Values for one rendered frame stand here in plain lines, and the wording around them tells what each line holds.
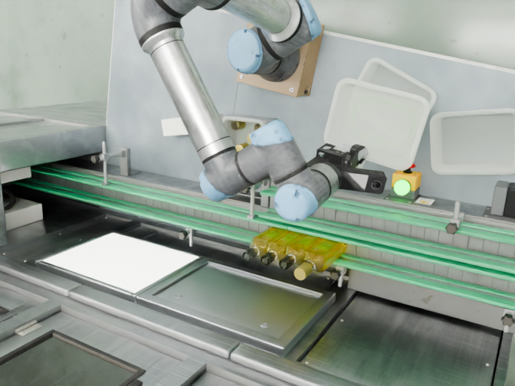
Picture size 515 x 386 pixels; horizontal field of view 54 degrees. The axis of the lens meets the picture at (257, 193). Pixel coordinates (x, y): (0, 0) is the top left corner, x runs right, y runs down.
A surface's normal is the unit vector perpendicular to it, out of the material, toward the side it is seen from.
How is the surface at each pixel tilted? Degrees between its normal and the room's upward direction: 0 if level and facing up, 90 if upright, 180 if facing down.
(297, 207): 9
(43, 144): 90
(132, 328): 90
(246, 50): 4
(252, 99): 0
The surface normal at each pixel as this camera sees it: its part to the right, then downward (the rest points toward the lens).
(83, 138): 0.87, 0.17
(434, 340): 0.03, -0.96
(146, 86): -0.50, 0.22
